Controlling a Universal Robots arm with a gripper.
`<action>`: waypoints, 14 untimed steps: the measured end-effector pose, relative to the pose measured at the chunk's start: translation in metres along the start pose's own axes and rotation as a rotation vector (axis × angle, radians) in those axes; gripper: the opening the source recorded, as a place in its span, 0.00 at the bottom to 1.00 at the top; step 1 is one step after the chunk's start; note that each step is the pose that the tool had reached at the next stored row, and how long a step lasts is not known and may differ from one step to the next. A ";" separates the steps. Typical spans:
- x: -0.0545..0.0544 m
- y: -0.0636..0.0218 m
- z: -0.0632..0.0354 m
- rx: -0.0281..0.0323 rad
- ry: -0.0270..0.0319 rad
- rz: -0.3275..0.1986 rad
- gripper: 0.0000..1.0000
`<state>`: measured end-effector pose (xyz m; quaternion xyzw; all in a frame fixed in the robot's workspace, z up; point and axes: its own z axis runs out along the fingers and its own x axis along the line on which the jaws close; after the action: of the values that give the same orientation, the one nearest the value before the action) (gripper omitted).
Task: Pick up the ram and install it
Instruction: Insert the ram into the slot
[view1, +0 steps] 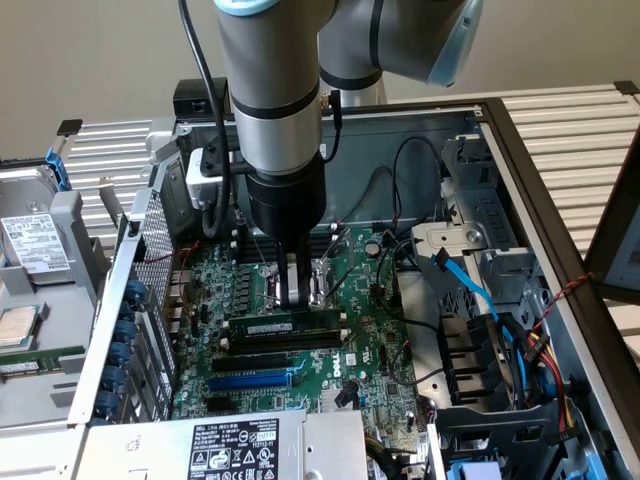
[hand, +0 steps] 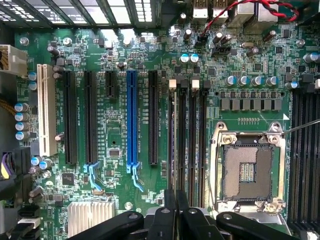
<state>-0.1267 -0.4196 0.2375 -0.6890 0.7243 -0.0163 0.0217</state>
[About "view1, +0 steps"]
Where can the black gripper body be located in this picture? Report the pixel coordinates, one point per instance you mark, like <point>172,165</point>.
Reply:
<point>287,205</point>

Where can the green RAM stick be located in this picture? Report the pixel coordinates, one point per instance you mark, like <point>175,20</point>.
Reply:
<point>260,327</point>
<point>30,366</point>

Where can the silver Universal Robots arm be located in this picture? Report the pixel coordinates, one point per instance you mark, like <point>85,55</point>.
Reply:
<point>270,75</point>

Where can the CPU socket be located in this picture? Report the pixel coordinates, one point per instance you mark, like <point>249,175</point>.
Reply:
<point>270,287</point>

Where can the thin metal locking lever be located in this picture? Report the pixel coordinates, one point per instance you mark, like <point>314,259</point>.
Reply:
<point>239,216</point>
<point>267,298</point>

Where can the metal socket cover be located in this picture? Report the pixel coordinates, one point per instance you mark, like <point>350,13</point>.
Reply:
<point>351,252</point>

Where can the white case sticker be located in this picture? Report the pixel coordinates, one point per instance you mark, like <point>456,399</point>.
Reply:
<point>323,150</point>

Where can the green Dell motherboard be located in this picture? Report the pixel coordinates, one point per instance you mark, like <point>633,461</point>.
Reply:
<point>370,300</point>

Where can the silver coin battery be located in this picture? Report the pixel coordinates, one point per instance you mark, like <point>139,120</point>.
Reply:
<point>371,247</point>

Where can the long black expansion slot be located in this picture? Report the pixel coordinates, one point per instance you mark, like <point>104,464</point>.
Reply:
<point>250,364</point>

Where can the open black PC case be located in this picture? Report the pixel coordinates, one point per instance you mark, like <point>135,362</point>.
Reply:
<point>360,130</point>

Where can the black stick antenna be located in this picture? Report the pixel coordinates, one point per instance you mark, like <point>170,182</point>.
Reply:
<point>336,110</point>

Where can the blue expansion slot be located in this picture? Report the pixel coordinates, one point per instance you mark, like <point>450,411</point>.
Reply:
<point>250,382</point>

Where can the small silver heatsink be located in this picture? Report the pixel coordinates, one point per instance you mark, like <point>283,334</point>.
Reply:
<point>327,400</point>

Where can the black plastic box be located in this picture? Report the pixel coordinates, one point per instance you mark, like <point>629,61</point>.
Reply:
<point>192,92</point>

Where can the blue card retention clip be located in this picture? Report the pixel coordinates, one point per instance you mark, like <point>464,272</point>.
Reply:
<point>107,402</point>
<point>124,332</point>
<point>136,291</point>
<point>114,379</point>
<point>120,355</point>

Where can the short black expansion slot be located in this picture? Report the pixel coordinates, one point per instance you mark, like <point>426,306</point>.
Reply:
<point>218,404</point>

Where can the grey metal disk bay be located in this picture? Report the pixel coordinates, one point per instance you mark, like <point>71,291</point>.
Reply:
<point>480,210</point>

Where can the grey parts rack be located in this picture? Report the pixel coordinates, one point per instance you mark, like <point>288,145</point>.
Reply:
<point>70,320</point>

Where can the silver power supply unit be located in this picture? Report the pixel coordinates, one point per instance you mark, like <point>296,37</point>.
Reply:
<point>150,450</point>

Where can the black table end cap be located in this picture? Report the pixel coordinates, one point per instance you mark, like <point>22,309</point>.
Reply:
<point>70,127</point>
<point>627,87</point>

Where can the silver Toshiba hard disk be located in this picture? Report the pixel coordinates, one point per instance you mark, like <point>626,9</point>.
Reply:
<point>30,240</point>

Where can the silver CPU chip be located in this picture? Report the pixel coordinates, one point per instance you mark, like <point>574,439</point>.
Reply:
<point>17,325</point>

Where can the black framed side panel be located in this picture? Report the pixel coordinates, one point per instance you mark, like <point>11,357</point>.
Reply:
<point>605,270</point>

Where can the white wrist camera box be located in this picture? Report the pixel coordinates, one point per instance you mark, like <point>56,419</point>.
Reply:
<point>202,182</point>

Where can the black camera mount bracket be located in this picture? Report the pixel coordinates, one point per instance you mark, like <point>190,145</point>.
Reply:
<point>215,150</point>

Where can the blue plastic disk bracket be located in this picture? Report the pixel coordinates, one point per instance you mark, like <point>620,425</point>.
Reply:
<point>56,167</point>

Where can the dark grey plastic bracket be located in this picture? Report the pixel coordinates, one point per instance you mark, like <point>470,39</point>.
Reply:
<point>500,440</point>

